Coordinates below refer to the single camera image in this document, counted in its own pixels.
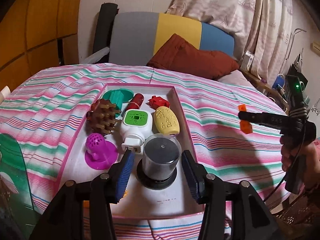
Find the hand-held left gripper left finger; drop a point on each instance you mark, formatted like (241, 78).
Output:
(125, 175)

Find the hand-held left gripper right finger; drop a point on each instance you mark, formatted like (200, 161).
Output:
(191, 177)

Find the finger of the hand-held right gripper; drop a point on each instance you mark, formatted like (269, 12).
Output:
(260, 120)

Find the orange holed block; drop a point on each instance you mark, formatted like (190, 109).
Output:
(246, 127)

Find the black spool with clear cup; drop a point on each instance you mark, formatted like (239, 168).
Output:
(160, 155)

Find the pink-rimmed white tray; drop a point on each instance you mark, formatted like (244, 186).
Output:
(160, 202)

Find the purple sink plug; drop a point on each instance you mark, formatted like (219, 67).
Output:
(96, 145)

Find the white green plug-in device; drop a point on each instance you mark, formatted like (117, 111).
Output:
(136, 127)

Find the yellow oval case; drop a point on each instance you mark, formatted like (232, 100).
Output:
(166, 121)

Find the brown massage comb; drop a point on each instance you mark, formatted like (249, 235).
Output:
(102, 115)

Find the red capsule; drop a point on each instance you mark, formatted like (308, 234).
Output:
(137, 101)

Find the teal plastic spool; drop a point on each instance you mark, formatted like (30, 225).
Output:
(117, 97)

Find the red plastic block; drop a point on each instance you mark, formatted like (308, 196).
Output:
(158, 102)

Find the person's right hand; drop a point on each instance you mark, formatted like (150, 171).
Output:
(288, 155)

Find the wooden side shelf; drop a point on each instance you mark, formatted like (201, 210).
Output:
(262, 85)

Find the pink green striped blanket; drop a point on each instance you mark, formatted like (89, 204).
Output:
(225, 155)

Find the blue round fan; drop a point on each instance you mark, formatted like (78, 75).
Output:
(278, 82)

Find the mauve pillow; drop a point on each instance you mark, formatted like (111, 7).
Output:
(237, 78)

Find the black appliance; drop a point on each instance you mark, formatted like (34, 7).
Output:
(292, 68)

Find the white carton box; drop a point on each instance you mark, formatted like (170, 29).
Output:
(247, 61)

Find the beige air conditioner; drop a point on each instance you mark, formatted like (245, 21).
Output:
(315, 47)

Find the dark mesh seat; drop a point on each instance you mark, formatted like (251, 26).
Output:
(300, 215)

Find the brown pillow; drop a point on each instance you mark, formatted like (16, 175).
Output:
(195, 57)

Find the green printed sheet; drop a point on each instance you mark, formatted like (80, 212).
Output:
(12, 160)

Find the pale printed curtain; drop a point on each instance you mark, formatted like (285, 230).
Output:
(225, 0)

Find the grey yellow blue headboard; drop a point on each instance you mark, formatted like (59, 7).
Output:
(135, 37)

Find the wooden wardrobe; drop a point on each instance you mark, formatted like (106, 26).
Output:
(37, 30)

